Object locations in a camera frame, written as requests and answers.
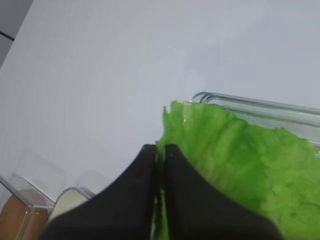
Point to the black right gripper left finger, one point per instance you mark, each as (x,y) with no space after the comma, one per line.
(122,211)

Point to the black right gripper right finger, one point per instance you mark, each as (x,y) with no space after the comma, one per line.
(195,210)

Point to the green lettuce leaf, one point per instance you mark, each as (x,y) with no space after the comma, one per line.
(271,171)

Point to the clear lettuce cheese container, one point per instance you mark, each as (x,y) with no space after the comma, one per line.
(262,107)

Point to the silver metal tray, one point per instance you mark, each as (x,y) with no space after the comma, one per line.
(69,199)

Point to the clear bun container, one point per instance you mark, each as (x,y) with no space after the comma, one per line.
(24,210)

